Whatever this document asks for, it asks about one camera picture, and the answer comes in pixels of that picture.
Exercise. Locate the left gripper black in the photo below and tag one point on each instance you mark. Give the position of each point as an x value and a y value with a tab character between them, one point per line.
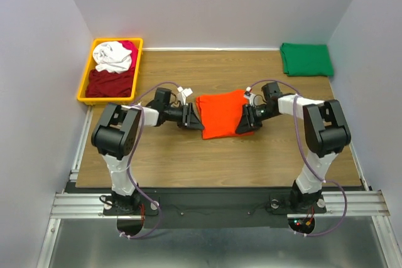
189	118

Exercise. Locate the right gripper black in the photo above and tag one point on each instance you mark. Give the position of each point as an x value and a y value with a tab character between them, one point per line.
247	120

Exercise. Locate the orange t shirt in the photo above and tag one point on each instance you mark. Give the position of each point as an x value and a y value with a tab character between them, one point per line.
221	113

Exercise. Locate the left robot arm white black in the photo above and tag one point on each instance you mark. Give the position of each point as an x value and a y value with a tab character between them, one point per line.
117	134

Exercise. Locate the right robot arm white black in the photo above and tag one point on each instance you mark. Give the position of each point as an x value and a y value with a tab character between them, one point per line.
326	135

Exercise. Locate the green folded t shirt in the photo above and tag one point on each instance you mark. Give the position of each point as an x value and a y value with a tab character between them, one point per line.
303	60

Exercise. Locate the dark red t shirt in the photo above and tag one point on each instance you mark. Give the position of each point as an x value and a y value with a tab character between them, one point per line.
105	84

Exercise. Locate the pink t shirt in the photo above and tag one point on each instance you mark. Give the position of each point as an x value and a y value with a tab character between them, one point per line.
129	45

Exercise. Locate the white t shirt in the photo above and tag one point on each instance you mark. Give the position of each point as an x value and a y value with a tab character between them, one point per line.
112	57

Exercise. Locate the yellow plastic bin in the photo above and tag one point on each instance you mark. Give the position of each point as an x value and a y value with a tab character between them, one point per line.
91	66

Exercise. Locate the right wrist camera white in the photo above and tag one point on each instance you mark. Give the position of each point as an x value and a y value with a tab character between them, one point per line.
250	96

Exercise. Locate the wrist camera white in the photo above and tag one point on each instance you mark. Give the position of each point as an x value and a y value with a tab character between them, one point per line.
250	96
183	94

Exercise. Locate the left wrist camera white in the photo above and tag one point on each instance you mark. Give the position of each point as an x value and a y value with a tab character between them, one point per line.
183	94

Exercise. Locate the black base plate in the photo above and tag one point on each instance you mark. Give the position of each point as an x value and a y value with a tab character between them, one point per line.
231	207

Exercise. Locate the aluminium frame rail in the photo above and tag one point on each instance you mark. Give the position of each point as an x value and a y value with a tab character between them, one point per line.
354	232

